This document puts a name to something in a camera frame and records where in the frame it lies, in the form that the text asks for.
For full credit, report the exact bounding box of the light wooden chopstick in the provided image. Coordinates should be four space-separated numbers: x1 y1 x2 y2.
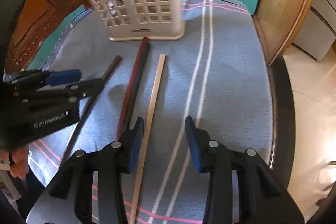
129 53 166 224

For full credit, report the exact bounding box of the person's hand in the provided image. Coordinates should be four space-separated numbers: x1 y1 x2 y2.
10 145 29 180

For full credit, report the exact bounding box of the reddish brown chopstick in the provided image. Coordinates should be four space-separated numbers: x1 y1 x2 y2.
115 36 150 139

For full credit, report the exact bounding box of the carved wooden chair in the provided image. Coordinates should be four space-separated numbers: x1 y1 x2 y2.
4 0 88 73

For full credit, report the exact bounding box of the grey refrigerator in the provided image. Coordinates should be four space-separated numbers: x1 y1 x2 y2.
293 0 336 61

